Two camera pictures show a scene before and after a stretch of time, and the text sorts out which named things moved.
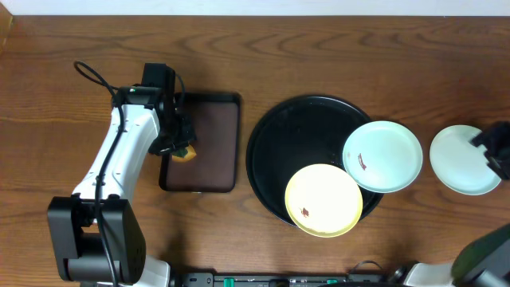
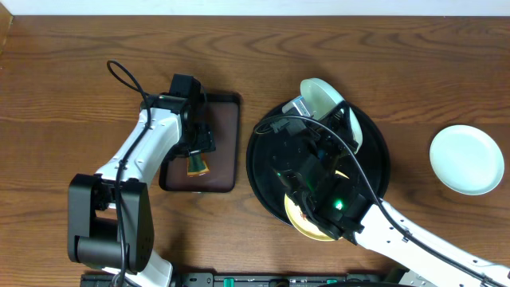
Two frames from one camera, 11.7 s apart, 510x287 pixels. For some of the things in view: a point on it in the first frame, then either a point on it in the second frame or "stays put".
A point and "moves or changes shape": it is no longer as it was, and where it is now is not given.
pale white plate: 458,164 stays put
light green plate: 382,156 -> 321,96
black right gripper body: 499,140 -> 331,147
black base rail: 354,279 stays put
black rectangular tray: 216,167 stays put
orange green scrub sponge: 184,154 moves or changes shape
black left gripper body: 175,140 -> 200,143
